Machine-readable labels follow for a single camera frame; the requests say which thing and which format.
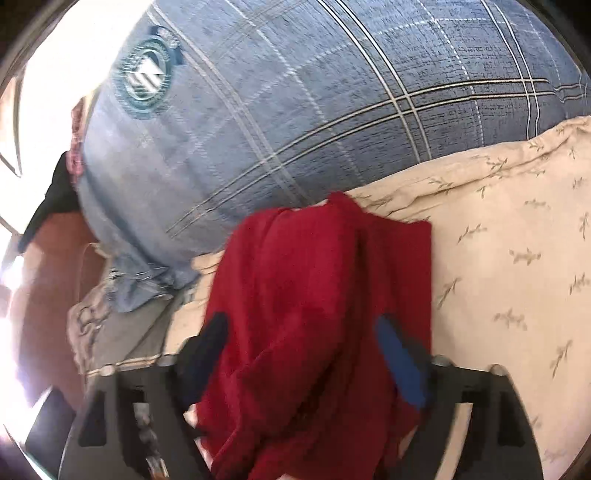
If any pink floral cloth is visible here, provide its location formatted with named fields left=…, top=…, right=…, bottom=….
left=66, top=97, right=89, bottom=186

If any black cloth on headboard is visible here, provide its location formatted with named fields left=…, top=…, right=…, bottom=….
left=17, top=152, right=80, bottom=254

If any cream leaf-print pillow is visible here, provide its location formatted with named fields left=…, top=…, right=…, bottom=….
left=173, top=117, right=590, bottom=479

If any grey patterned bed sheet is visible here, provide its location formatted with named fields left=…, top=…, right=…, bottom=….
left=66, top=283, right=185, bottom=377

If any red knitted garment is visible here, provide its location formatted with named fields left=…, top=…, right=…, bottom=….
left=197, top=193, right=432, bottom=479

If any brown wooden headboard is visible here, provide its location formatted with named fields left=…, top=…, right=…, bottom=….
left=10, top=212, right=105, bottom=408

